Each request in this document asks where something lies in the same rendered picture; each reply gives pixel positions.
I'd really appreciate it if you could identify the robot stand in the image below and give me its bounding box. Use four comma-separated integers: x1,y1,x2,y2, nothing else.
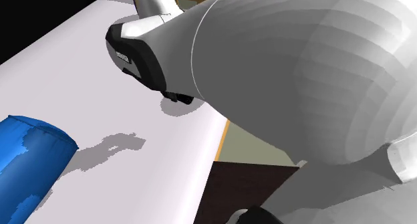
193,160,301,224

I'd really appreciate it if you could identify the blue cylinder pillow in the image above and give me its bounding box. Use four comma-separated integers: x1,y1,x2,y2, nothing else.
0,114,80,224

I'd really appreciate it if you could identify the white bed with wooden frame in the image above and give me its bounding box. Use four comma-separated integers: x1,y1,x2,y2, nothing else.
0,0,232,224

